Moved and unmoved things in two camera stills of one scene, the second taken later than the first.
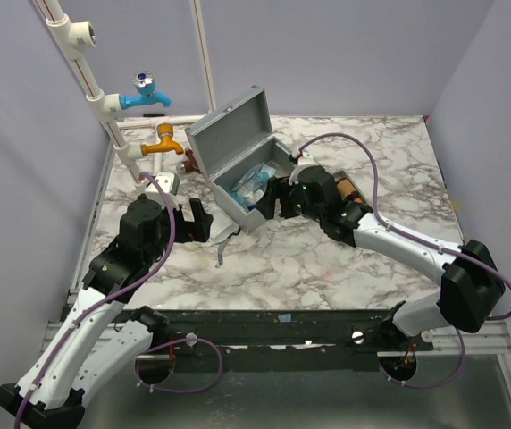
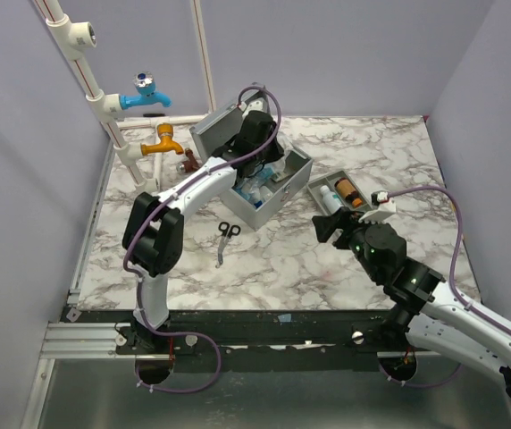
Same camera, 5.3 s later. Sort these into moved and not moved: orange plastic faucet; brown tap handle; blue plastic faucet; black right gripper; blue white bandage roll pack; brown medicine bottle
Moved: black right gripper; blue white bandage roll pack
Not moved: blue plastic faucet; brown tap handle; orange plastic faucet; brown medicine bottle
